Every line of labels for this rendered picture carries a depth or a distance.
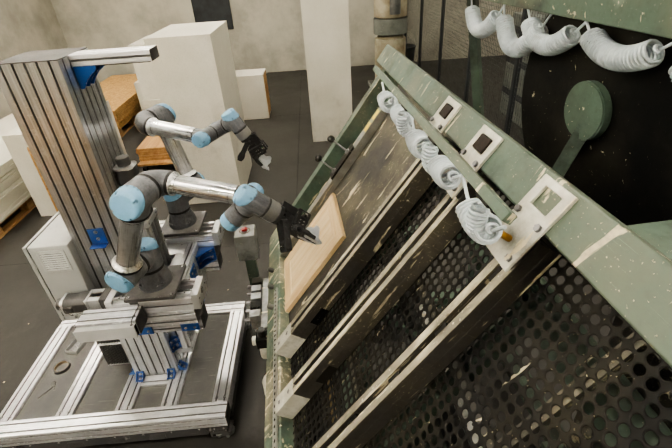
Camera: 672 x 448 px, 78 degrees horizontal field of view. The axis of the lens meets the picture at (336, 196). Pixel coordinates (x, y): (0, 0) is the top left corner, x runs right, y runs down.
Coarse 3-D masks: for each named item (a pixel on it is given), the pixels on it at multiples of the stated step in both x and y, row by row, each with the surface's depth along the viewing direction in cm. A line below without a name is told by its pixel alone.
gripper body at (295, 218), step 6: (282, 204) 144; (288, 204) 145; (282, 210) 141; (288, 210) 144; (294, 210) 146; (300, 210) 145; (282, 216) 141; (288, 216) 144; (294, 216) 146; (300, 216) 145; (306, 216) 148; (276, 222) 141; (288, 222) 144; (294, 222) 143; (300, 222) 146; (306, 222) 147; (294, 228) 143; (300, 228) 144; (294, 234) 147; (300, 234) 145
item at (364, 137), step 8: (384, 112) 192; (376, 120) 194; (368, 128) 195; (376, 128) 196; (360, 136) 199; (368, 136) 197; (360, 144) 199; (352, 152) 200; (360, 152) 201; (352, 160) 203; (344, 168) 204; (336, 176) 206; (328, 184) 209; (336, 184) 208; (320, 192) 214; (328, 192) 210; (320, 200) 212; (312, 208) 214; (320, 208) 214; (312, 216) 216; (296, 240) 222
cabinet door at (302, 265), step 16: (336, 208) 192; (320, 224) 201; (336, 224) 184; (336, 240) 177; (288, 256) 220; (304, 256) 201; (320, 256) 184; (288, 272) 210; (304, 272) 192; (288, 288) 200; (304, 288) 185; (288, 304) 192
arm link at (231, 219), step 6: (234, 204) 139; (228, 210) 141; (234, 210) 139; (222, 216) 143; (228, 216) 141; (234, 216) 139; (240, 216) 139; (222, 222) 143; (228, 222) 141; (234, 222) 141; (240, 222) 141; (228, 228) 143; (234, 228) 143
